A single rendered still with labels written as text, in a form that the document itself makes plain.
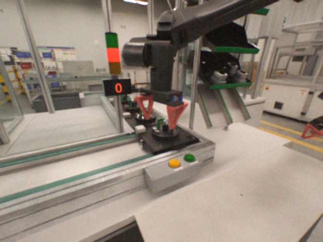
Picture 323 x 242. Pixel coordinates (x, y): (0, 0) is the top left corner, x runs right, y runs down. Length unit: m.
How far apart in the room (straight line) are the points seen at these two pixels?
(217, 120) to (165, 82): 0.53
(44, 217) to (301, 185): 0.90
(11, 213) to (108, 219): 0.24
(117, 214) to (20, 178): 0.39
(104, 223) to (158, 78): 0.45
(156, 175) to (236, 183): 0.34
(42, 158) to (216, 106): 0.87
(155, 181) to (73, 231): 0.27
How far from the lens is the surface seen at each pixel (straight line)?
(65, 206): 0.57
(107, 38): 0.70
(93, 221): 0.57
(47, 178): 0.71
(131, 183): 0.57
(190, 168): 0.58
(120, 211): 0.57
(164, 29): 0.40
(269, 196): 0.71
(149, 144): 0.66
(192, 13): 0.43
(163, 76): 0.37
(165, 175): 0.52
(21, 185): 0.73
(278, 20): 2.40
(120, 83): 0.70
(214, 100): 0.91
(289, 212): 0.69
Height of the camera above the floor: 1.31
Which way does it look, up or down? 23 degrees down
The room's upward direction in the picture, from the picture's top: straight up
